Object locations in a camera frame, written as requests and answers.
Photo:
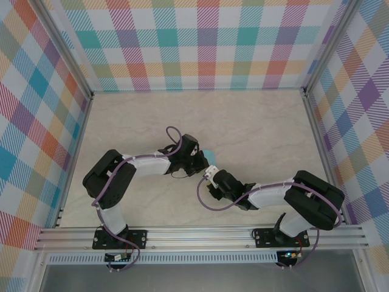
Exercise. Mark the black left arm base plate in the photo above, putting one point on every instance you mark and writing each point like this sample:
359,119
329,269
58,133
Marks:
136,237

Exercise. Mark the aluminium side rail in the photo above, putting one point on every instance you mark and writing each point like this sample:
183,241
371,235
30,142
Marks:
60,213
339,210

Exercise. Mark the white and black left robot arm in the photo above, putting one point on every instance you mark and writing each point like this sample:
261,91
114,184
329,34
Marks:
149,165

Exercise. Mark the aluminium mounting rail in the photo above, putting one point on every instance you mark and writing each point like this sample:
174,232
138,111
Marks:
200,237

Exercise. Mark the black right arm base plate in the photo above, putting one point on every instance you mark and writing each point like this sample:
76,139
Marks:
264,237

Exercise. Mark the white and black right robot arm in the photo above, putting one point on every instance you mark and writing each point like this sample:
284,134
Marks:
267,196

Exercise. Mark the aluminium frame post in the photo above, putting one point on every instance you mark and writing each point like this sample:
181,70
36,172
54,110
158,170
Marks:
67,51
329,45

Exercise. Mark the light blue cloth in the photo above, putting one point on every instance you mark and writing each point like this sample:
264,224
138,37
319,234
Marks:
210,155

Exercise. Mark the grey metal panel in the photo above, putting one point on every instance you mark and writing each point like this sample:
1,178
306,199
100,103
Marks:
197,278

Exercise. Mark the small black circuit board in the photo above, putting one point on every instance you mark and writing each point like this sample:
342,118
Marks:
117,257

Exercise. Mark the small circuit board with LED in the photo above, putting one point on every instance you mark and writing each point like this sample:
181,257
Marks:
290,255

